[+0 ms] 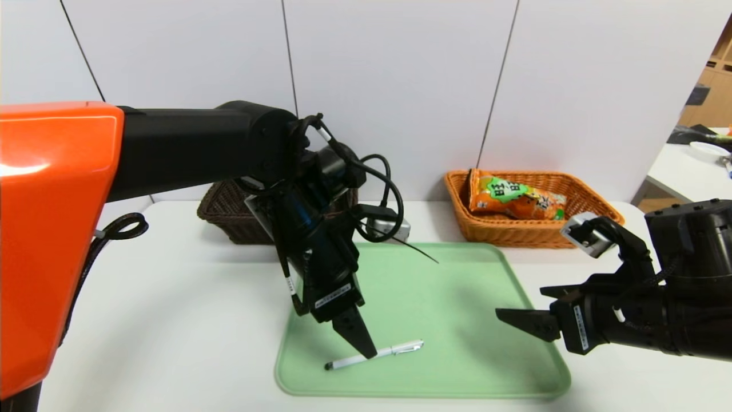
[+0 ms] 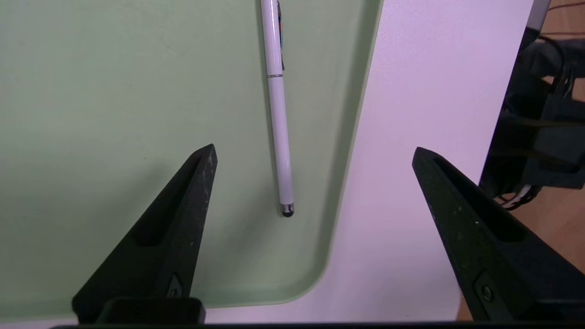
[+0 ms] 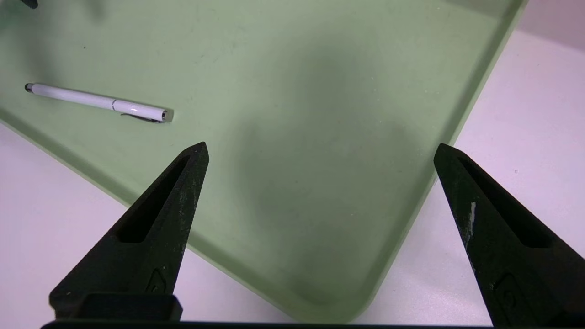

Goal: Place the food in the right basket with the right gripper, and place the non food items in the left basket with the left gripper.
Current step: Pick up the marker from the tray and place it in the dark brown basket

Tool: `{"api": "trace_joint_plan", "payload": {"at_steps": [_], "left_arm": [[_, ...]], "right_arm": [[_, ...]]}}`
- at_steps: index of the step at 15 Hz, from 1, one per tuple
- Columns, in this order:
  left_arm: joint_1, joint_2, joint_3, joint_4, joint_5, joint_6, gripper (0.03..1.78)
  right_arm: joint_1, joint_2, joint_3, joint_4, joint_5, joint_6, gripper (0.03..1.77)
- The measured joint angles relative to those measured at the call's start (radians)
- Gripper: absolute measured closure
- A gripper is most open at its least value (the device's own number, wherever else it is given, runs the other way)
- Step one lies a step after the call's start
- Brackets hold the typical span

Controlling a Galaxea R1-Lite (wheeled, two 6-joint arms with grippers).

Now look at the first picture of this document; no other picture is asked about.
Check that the thin black zip tie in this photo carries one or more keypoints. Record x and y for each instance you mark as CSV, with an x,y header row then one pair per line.
x,y
420,253

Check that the white pen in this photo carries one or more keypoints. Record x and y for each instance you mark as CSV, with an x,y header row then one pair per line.
x,y
400,348

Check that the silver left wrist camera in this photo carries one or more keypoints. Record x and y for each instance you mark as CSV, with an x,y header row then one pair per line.
x,y
394,226

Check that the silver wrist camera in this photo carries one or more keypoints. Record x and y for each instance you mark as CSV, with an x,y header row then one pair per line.
x,y
394,226
583,236

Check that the blue marker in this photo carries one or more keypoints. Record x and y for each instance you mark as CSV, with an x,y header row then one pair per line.
x,y
727,163

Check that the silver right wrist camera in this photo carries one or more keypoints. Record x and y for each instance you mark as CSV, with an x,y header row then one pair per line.
x,y
583,236

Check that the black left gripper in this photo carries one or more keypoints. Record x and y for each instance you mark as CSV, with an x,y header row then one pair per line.
x,y
336,298

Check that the wooden cabinet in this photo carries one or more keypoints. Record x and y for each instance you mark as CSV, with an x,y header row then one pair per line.
x,y
717,86

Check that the black snack package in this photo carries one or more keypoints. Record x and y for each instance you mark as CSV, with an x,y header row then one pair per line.
x,y
689,135

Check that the white background table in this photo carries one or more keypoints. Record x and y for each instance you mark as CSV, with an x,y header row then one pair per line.
x,y
680,171

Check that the white round dish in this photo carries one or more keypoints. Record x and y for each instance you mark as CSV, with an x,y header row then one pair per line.
x,y
709,149

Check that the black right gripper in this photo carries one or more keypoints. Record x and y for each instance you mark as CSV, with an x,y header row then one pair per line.
x,y
575,328

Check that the orange snack bag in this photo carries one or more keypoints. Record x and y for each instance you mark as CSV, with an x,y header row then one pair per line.
x,y
514,200

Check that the light green plastic tray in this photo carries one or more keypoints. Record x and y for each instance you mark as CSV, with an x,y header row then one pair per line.
x,y
457,320

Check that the dark brown wicker basket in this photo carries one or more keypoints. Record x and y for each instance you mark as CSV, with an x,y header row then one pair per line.
x,y
229,220

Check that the dark grey box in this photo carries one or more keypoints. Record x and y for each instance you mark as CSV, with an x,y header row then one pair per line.
x,y
696,95

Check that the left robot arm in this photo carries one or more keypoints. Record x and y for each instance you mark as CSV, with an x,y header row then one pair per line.
x,y
171,149

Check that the orange wicker basket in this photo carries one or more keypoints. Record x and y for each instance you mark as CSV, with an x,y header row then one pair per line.
x,y
514,234

